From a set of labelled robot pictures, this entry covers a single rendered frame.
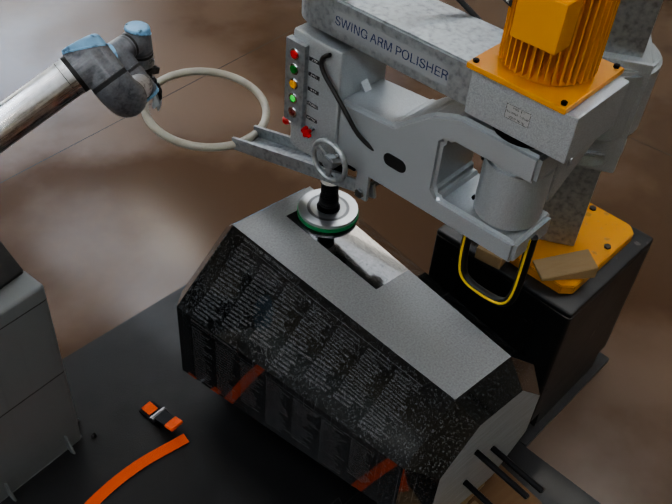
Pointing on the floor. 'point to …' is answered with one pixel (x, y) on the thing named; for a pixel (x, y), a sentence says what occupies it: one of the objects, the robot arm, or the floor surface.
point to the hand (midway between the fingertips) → (150, 104)
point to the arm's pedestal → (31, 387)
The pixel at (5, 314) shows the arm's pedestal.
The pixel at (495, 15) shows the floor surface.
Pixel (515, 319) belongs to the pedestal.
